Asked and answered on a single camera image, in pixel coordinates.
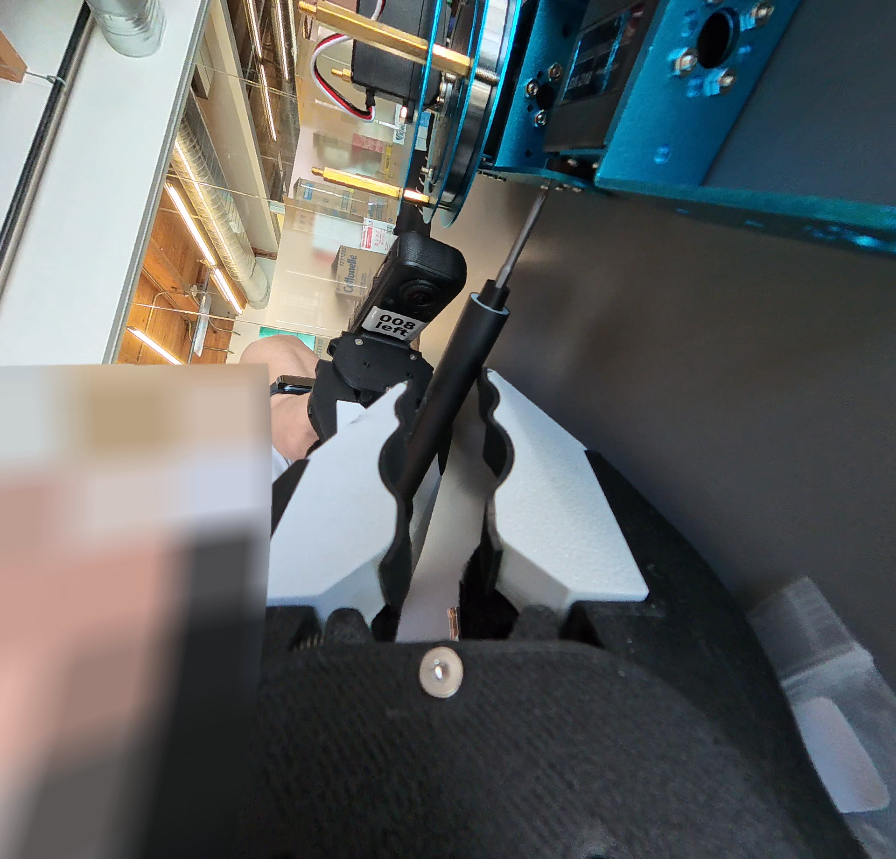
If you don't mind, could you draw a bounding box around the spiral silver air duct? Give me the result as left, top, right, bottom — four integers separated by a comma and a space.
168, 113, 272, 308

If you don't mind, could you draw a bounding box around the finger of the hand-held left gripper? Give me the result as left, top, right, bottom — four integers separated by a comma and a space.
395, 453, 487, 643

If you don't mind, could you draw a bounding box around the clear plastic bag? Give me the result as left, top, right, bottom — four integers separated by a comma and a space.
745, 575, 896, 859

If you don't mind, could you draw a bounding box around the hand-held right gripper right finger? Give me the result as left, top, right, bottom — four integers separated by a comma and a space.
478, 367, 650, 613

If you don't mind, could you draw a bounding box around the person's left hand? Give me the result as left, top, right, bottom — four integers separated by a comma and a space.
238, 334, 320, 384

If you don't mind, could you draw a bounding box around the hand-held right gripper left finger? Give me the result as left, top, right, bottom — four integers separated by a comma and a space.
267, 381, 421, 625

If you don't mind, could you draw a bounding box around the smooth silver air duct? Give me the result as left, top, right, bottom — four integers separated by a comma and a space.
66, 0, 169, 58

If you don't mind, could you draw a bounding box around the printed cardboard box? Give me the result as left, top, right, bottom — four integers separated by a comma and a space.
329, 243, 393, 314

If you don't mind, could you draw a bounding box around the black screwdriver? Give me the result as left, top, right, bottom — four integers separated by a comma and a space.
392, 190, 550, 489

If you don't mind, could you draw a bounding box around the long ceiling light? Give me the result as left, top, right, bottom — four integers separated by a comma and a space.
126, 325, 185, 367
164, 180, 218, 266

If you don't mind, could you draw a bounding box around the blue hobby robot arm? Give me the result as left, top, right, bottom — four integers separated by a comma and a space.
300, 0, 896, 256

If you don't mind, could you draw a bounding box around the person's left forearm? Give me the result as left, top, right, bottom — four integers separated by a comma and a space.
269, 391, 323, 485

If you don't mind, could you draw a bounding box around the dark grey desk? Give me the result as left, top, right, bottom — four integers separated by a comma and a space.
448, 0, 896, 859

